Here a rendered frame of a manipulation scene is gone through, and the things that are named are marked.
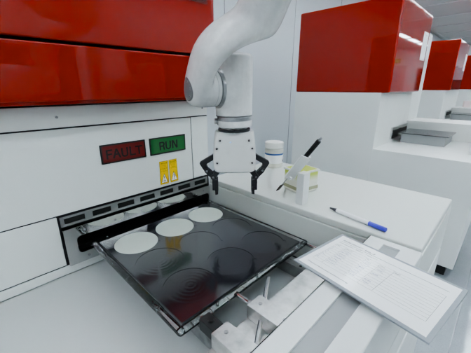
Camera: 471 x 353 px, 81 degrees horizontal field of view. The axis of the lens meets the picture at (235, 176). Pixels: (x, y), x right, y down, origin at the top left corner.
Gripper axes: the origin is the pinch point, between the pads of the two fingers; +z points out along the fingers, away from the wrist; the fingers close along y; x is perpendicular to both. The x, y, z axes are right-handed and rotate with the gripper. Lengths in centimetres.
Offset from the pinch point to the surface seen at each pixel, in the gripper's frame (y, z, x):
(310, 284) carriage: 14.9, 12.7, -20.3
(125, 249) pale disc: -25.4, 10.7, -10.1
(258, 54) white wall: 30, -53, 271
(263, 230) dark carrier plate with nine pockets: 7.3, 11.1, -1.9
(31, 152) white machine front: -42.0, -12.4, -9.1
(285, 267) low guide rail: 12.2, 17.5, -8.5
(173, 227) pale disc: -16.4, 11.0, 0.1
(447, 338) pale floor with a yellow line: 111, 103, 42
